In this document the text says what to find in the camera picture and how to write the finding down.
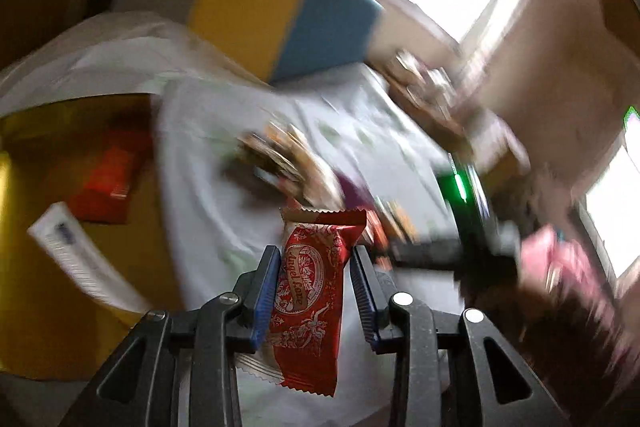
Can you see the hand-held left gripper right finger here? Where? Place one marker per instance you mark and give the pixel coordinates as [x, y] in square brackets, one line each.
[365, 302]

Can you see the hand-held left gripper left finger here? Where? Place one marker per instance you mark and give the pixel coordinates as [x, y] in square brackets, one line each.
[265, 302]

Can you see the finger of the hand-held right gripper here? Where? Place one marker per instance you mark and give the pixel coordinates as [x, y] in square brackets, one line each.
[425, 253]

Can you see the red patterned snack packet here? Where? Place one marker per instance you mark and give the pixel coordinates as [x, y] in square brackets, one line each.
[310, 287]

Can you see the gold gift box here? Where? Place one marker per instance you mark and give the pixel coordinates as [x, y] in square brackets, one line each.
[30, 232]

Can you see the clear bag of snacks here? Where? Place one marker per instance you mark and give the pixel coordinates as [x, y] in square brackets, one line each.
[280, 157]

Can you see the orange snack packet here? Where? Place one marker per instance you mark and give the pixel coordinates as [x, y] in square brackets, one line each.
[400, 219]

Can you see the white printed tablecloth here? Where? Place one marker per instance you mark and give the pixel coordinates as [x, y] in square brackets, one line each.
[215, 207]

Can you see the wooden side table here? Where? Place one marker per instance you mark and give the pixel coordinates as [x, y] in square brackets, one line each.
[440, 127]

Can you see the white packet with blue label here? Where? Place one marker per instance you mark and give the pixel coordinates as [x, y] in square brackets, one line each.
[75, 252]

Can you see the plain red snack box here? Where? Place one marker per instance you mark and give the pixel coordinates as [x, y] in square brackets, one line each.
[107, 179]

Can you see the grey yellow blue upholstered bench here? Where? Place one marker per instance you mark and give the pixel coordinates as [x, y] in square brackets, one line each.
[250, 2]

